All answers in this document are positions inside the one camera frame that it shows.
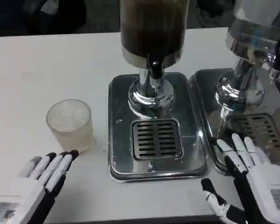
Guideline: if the brown drink dispenser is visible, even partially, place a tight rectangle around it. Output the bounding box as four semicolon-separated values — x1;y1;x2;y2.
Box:
119;0;190;117

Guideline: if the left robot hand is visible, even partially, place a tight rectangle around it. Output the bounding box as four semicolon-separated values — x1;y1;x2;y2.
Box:
0;150;80;224

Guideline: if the steel drip grid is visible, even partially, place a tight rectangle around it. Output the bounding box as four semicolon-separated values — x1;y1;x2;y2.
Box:
131;118;185;161
225;113;280;153

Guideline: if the steel drip tray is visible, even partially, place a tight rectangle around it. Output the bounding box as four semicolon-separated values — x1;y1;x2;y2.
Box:
108;72;212;183
189;68;280;176

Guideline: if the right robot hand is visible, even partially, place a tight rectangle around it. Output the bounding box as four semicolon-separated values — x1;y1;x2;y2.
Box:
200;133;280;224

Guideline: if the black tap of brown dispenser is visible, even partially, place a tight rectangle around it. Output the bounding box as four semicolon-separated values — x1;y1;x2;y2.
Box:
146;53;165;80

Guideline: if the clear tank drink dispenser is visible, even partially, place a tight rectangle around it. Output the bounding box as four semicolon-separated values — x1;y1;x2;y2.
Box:
214;0;280;117

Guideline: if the clear ribbed glass cup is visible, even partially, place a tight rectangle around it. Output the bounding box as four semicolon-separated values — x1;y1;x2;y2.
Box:
46;99;95;154

